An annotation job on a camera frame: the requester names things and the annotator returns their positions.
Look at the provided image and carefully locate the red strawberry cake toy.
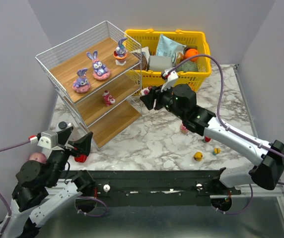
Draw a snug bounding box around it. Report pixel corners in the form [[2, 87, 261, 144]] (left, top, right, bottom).
[[140, 86, 152, 96]]

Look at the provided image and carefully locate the pink strawberry donut toy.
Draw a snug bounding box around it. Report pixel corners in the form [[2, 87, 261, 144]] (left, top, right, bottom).
[[180, 124, 189, 133]]

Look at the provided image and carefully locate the red bear toy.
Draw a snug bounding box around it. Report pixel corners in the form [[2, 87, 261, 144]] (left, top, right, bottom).
[[102, 90, 116, 107]]

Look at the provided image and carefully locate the purple pink donut toy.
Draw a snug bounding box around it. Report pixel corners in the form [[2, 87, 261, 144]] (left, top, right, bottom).
[[72, 68, 91, 94]]

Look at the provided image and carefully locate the purple bunny sundae toy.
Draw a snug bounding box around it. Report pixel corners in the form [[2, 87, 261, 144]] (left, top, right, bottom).
[[113, 37, 128, 65]]

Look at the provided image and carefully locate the purple bunny donut toy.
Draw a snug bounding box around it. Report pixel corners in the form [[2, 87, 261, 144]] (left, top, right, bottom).
[[86, 50, 111, 81]]

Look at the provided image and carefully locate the yellow duck toy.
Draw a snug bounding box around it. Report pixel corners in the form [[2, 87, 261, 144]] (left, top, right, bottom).
[[193, 152, 203, 161]]

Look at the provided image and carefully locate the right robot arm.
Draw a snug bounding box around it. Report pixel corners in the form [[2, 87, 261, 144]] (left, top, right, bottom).
[[140, 84, 284, 190]]

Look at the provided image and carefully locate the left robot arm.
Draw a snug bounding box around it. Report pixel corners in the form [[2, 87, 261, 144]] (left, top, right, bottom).
[[0, 126, 95, 238]]

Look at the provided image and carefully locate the white bottle black cap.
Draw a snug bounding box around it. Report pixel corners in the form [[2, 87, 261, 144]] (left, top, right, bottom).
[[54, 121, 81, 144]]

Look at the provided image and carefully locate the red bell pepper toy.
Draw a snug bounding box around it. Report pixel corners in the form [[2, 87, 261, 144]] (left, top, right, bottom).
[[74, 154, 87, 163]]

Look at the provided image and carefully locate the yellow plastic basket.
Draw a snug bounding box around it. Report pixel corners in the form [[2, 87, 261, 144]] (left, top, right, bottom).
[[125, 29, 212, 91]]

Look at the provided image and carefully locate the pink round toy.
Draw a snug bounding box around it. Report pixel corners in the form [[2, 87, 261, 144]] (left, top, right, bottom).
[[28, 152, 47, 164]]

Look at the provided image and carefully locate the grey box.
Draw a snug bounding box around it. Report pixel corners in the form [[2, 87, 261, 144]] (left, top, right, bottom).
[[148, 56, 172, 72]]

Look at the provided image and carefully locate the brown round container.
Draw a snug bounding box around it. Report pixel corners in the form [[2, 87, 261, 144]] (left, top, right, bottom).
[[142, 54, 148, 71]]

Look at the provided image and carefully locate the green melon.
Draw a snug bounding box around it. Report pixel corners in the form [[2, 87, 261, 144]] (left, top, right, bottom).
[[176, 61, 198, 73]]

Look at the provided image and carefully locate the light blue snack bag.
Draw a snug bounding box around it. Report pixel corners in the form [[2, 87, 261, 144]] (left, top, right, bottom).
[[155, 34, 186, 63]]

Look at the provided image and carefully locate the orange fruit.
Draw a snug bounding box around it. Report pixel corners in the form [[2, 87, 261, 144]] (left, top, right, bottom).
[[184, 48, 199, 59]]

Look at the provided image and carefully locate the small red apple toy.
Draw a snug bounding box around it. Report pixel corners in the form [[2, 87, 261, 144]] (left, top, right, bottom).
[[203, 136, 211, 143]]

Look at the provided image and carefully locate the small yellow minion toy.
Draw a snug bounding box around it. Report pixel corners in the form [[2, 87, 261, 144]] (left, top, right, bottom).
[[213, 148, 221, 155]]

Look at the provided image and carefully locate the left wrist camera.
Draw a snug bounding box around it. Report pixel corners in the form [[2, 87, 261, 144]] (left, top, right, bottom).
[[37, 130, 58, 149]]

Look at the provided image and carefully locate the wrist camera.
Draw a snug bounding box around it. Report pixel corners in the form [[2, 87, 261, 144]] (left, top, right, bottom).
[[161, 69, 178, 92], [37, 130, 58, 149]]

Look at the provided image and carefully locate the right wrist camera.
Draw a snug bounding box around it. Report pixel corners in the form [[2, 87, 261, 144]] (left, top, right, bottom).
[[161, 69, 178, 92]]

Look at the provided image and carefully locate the white wire wooden shelf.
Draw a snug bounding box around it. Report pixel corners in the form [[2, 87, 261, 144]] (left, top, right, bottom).
[[36, 21, 142, 149]]

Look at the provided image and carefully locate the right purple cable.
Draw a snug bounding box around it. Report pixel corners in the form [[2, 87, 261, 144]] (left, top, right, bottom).
[[166, 54, 284, 215]]

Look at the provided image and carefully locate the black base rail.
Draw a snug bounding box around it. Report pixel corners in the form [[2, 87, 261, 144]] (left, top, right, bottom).
[[57, 168, 242, 207]]

